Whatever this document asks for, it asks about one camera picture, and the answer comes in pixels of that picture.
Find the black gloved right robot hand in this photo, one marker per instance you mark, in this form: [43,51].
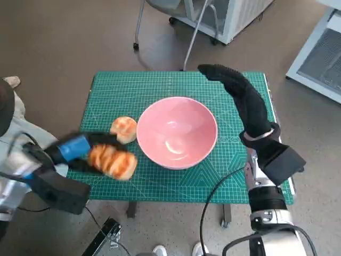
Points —
[250,106]

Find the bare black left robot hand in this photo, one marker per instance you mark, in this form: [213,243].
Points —
[72,146]

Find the long toasted bread loaf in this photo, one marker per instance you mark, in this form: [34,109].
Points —
[114,162]

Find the round pale bread bun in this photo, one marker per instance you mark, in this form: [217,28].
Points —
[123,128]

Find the pink bowl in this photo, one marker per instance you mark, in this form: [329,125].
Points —
[175,133]

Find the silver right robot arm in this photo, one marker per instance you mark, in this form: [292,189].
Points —
[266,200]

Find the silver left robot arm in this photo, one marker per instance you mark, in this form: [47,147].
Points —
[13,170]

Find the green cutting mat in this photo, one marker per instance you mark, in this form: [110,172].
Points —
[120,88]

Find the grey office chair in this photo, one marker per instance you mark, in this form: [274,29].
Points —
[191,40]

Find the white mesh-sided cabinet on casters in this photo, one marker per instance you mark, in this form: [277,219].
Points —
[234,16]

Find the dark table leg with caster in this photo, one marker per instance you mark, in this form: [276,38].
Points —
[226,213]

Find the white shoe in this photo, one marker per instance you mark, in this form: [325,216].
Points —
[160,251]
[198,249]

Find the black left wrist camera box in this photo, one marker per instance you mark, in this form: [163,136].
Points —
[61,192]

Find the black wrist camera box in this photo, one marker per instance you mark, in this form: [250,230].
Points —
[282,162]
[61,192]

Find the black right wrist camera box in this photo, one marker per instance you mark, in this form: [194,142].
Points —
[282,162]

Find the glossy black bracket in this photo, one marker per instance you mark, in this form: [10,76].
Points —
[106,234]

